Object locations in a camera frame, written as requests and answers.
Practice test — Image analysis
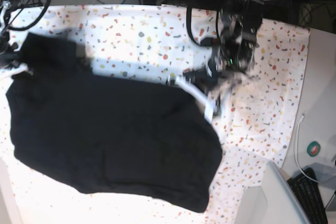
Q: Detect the white usb cable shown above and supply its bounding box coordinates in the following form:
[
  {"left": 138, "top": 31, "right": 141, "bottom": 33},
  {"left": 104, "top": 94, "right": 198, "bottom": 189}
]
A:
[{"left": 293, "top": 113, "right": 320, "bottom": 183}]

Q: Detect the black keyboard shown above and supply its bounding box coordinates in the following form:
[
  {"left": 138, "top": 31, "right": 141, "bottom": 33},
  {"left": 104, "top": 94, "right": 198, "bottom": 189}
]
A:
[{"left": 287, "top": 174, "right": 328, "bottom": 224}]

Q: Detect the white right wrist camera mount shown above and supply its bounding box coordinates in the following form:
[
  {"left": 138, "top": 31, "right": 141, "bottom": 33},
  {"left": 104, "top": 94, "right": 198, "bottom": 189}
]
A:
[{"left": 1, "top": 63, "right": 33, "bottom": 80}]

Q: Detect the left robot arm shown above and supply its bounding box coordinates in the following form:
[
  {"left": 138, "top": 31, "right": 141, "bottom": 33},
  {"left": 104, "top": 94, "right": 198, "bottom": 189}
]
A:
[{"left": 183, "top": 0, "right": 264, "bottom": 94}]

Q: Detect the black t-shirt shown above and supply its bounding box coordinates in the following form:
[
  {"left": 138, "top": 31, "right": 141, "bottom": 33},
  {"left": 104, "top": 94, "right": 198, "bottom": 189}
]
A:
[{"left": 6, "top": 33, "right": 223, "bottom": 213}]

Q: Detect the green tape roll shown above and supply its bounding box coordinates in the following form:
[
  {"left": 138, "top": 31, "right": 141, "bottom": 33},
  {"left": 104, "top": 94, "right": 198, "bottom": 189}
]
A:
[{"left": 307, "top": 141, "right": 321, "bottom": 157}]

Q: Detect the grey plastic bin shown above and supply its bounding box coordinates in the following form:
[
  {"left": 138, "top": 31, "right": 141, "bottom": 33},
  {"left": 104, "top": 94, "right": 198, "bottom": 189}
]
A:
[{"left": 235, "top": 162, "right": 310, "bottom": 224}]

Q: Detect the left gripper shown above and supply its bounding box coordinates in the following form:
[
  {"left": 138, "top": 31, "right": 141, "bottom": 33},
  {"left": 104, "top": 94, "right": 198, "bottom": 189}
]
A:
[{"left": 183, "top": 59, "right": 252, "bottom": 95}]

